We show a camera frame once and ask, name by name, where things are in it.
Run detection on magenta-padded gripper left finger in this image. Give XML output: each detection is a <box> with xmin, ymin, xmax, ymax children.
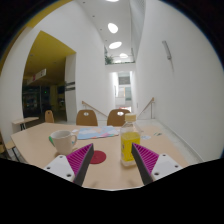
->
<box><xmin>43</xmin><ymin>143</ymin><xmax>95</xmax><ymax>187</ymax></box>

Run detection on flat round red coaster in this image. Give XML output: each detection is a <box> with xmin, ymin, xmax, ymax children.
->
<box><xmin>89</xmin><ymin>150</ymin><xmax>107</xmax><ymax>165</ymax></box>

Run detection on white ceramic mug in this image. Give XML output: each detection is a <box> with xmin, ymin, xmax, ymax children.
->
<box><xmin>48</xmin><ymin>130</ymin><xmax>78</xmax><ymax>156</ymax></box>

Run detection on white hanging sign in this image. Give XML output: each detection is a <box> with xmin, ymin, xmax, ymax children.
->
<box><xmin>26</xmin><ymin>68</ymin><xmax>47</xmax><ymax>86</ymax></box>

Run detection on wooden chair with round cutout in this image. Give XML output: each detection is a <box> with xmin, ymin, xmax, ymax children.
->
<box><xmin>75</xmin><ymin>109</ymin><xmax>99</xmax><ymax>127</ymax></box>
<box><xmin>106</xmin><ymin>108</ymin><xmax>131</xmax><ymax>127</ymax></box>

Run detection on green potted plant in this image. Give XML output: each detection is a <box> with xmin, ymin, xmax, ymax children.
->
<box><xmin>104</xmin><ymin>53</ymin><xmax>115</xmax><ymax>65</ymax></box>

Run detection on yellow drink bottle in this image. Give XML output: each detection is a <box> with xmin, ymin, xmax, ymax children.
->
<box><xmin>120</xmin><ymin>113</ymin><xmax>141</xmax><ymax>167</ymax></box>

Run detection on round ceiling lights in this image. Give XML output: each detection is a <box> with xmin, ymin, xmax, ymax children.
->
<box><xmin>105</xmin><ymin>0</ymin><xmax>129</xmax><ymax>59</ymax></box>

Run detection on small distant wooden chair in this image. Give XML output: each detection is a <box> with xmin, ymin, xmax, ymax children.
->
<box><xmin>44</xmin><ymin>109</ymin><xmax>55</xmax><ymax>124</ymax></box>

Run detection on wooden stair handrail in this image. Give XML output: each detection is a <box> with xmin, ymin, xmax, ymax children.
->
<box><xmin>81</xmin><ymin>100</ymin><xmax>109</xmax><ymax>118</ymax></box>
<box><xmin>137</xmin><ymin>97</ymin><xmax>156</xmax><ymax>120</ymax></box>

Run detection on light wooden side table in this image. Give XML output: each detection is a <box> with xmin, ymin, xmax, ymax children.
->
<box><xmin>11</xmin><ymin>116</ymin><xmax>40</xmax><ymax>132</ymax></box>

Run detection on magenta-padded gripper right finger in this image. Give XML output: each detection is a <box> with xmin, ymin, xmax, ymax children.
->
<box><xmin>130</xmin><ymin>142</ymin><xmax>184</xmax><ymax>186</ymax></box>

